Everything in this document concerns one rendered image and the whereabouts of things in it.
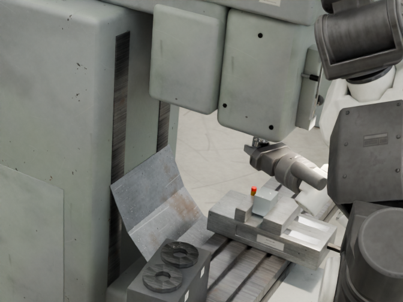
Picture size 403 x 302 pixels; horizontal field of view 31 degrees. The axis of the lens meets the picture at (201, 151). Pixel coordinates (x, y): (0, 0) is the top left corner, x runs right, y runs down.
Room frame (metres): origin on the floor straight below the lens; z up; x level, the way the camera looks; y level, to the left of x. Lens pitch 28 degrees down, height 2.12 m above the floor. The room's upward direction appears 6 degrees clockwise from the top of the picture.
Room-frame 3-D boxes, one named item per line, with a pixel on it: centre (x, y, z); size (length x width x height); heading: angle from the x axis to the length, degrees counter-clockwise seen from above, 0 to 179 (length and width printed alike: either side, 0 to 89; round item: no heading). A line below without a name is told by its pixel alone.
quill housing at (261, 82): (1.72, -0.15, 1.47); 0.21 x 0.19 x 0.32; 154
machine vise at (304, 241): (1.80, -0.23, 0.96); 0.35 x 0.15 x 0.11; 64
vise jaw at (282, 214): (1.79, -0.25, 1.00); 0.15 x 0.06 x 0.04; 154
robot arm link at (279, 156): (1.65, -0.21, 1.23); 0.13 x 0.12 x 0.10; 129
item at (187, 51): (1.81, 0.02, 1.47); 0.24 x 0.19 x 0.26; 154
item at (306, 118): (1.67, -0.25, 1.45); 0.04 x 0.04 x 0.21; 64
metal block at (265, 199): (1.81, -0.20, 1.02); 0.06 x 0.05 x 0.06; 154
